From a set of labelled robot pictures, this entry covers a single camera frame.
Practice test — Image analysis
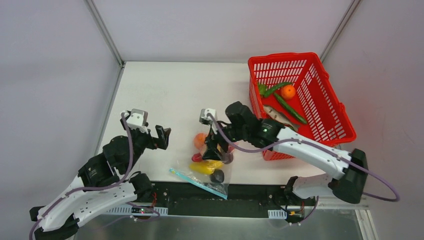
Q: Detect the yellow corn cob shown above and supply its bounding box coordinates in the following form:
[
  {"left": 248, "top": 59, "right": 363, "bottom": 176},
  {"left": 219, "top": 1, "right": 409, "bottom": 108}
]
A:
[{"left": 189, "top": 160, "right": 225, "bottom": 175}]

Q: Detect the peach fruit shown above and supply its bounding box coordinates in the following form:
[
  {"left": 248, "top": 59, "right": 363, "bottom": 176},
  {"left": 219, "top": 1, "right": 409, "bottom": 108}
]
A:
[{"left": 222, "top": 146, "right": 235, "bottom": 165}]

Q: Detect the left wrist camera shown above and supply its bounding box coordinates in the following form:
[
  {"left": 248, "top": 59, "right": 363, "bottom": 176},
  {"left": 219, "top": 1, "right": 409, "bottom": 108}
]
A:
[{"left": 120, "top": 108, "right": 149, "bottom": 134}]

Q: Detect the purple cable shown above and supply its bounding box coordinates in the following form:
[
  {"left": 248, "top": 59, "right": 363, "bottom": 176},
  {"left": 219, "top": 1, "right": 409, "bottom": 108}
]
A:
[
  {"left": 206, "top": 112, "right": 401, "bottom": 203},
  {"left": 29, "top": 111, "right": 135, "bottom": 240}
]

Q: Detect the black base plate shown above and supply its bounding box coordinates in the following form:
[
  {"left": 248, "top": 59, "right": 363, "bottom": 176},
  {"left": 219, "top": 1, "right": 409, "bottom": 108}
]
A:
[{"left": 135, "top": 181, "right": 316, "bottom": 218}]

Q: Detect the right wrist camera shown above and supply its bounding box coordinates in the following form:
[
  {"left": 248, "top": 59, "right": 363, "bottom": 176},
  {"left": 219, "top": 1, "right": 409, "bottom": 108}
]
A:
[{"left": 199, "top": 108, "right": 217, "bottom": 129}]

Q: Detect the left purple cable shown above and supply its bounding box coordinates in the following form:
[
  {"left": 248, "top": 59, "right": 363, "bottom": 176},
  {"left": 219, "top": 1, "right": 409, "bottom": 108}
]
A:
[{"left": 29, "top": 111, "right": 135, "bottom": 240}]

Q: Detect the clear zip top bag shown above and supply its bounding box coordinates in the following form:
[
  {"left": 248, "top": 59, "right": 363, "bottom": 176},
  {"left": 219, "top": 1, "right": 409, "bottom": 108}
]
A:
[{"left": 169, "top": 144, "right": 232, "bottom": 200}]

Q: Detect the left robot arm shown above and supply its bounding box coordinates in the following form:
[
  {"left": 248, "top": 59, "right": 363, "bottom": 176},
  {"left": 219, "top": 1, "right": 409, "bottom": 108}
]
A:
[{"left": 29, "top": 125, "right": 171, "bottom": 240}]

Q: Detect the red chili pepper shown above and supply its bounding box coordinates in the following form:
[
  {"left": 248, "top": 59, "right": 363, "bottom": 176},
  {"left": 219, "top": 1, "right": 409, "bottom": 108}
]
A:
[{"left": 191, "top": 153, "right": 203, "bottom": 163}]

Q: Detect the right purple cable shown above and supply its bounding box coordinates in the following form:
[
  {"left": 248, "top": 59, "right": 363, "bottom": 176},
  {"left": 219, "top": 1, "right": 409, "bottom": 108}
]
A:
[{"left": 206, "top": 112, "right": 401, "bottom": 203}]

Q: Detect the orange tangerine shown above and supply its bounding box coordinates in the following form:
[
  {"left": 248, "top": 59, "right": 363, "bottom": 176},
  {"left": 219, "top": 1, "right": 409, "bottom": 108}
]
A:
[{"left": 193, "top": 132, "right": 208, "bottom": 150}]

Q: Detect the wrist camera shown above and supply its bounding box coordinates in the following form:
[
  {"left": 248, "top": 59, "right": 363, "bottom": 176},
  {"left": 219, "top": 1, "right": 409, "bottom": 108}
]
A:
[
  {"left": 120, "top": 108, "right": 149, "bottom": 134},
  {"left": 199, "top": 108, "right": 217, "bottom": 129}
]

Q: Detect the green lettuce leaf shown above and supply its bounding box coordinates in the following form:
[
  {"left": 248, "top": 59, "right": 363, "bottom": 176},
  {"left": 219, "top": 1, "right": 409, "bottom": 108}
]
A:
[{"left": 257, "top": 83, "right": 268, "bottom": 98}]

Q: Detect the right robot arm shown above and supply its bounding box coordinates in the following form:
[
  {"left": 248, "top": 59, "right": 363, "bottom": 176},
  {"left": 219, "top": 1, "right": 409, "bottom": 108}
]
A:
[{"left": 199, "top": 101, "right": 368, "bottom": 205}]

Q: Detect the dark purple passion fruit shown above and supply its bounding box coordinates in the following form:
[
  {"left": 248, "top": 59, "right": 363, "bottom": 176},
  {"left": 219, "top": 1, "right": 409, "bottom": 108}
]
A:
[{"left": 209, "top": 169, "right": 225, "bottom": 184}]

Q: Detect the toy grey fish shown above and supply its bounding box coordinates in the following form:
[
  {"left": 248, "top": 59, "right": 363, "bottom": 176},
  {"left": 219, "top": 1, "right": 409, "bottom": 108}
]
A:
[{"left": 263, "top": 105, "right": 300, "bottom": 132}]

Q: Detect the red plastic basket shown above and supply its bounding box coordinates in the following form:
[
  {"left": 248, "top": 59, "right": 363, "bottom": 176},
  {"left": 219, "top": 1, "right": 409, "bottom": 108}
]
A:
[{"left": 247, "top": 52, "right": 357, "bottom": 147}]

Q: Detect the long green cucumber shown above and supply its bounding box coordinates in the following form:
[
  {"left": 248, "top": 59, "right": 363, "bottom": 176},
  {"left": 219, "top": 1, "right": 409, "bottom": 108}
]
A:
[{"left": 273, "top": 93, "right": 308, "bottom": 125}]

